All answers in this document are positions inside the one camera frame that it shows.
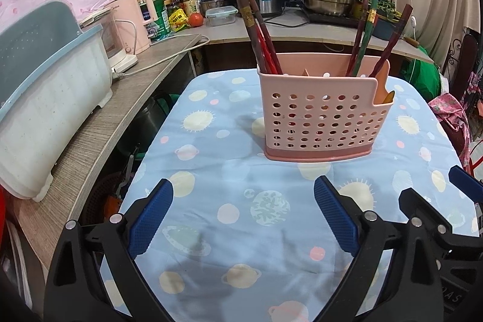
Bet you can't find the blue planet pattern tablecloth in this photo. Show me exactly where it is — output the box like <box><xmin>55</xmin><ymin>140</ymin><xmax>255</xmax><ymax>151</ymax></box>
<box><xmin>122</xmin><ymin>69</ymin><xmax>478</xmax><ymax>321</ymax></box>

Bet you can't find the pink perforated utensil holder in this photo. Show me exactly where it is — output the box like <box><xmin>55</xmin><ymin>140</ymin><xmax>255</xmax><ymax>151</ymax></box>
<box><xmin>259</xmin><ymin>52</ymin><xmax>394</xmax><ymax>163</ymax></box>

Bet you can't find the dark red chopstick right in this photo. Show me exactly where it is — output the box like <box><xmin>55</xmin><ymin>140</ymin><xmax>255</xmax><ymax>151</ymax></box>
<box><xmin>345</xmin><ymin>0</ymin><xmax>370</xmax><ymax>77</ymax></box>

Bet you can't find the brown chopstick far right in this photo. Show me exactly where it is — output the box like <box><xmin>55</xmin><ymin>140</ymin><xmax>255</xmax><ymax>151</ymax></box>
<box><xmin>369</xmin><ymin>4</ymin><xmax>413</xmax><ymax>78</ymax></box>

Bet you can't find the red chopstick left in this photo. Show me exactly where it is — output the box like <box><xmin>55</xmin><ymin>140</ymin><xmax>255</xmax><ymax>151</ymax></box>
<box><xmin>255</xmin><ymin>23</ymin><xmax>278</xmax><ymax>74</ymax></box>

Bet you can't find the green chopstick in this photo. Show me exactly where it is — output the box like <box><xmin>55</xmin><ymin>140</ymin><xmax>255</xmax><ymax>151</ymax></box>
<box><xmin>351</xmin><ymin>0</ymin><xmax>379</xmax><ymax>77</ymax></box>

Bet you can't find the white blue dish rack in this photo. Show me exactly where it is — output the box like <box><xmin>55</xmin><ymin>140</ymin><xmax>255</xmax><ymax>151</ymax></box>
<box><xmin>1</xmin><ymin>1</ymin><xmax>112</xmax><ymax>202</ymax></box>

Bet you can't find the black induction cooker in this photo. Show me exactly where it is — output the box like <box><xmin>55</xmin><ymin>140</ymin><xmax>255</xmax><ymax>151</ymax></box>
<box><xmin>300</xmin><ymin>4</ymin><xmax>359</xmax><ymax>29</ymax></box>

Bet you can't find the dark brown chopstick left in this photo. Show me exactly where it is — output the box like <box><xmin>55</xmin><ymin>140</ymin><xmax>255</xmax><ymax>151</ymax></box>
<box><xmin>237</xmin><ymin>0</ymin><xmax>267</xmax><ymax>73</ymax></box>

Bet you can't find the clear food container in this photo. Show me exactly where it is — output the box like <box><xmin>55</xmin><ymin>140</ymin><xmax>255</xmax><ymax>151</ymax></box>
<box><xmin>205</xmin><ymin>6</ymin><xmax>238</xmax><ymax>27</ymax></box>

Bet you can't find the pink electric kettle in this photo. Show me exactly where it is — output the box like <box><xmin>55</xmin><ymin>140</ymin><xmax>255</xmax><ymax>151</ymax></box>
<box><xmin>106</xmin><ymin>0</ymin><xmax>158</xmax><ymax>55</ymax></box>

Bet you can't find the yellow snack packet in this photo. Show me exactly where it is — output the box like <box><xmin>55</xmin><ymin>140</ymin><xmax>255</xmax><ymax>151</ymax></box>
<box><xmin>169</xmin><ymin>8</ymin><xmax>189</xmax><ymax>32</ymax></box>

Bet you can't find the red tomato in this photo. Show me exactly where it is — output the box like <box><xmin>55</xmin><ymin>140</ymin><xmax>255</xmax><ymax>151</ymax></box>
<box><xmin>188</xmin><ymin>12</ymin><xmax>204</xmax><ymax>28</ymax></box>

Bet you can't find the small lidded steel pot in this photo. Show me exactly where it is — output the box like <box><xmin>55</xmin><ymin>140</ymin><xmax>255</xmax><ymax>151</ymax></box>
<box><xmin>200</xmin><ymin>0</ymin><xmax>229</xmax><ymax>16</ymax></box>

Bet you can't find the yellow oil bottle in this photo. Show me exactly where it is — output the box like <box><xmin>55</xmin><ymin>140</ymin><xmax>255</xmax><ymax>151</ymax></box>
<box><xmin>183</xmin><ymin>0</ymin><xmax>200</xmax><ymax>17</ymax></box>

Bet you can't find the white power cable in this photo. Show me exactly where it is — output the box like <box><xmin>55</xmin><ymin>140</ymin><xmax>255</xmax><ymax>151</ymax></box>
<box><xmin>111</xmin><ymin>33</ymin><xmax>210</xmax><ymax>83</ymax></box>

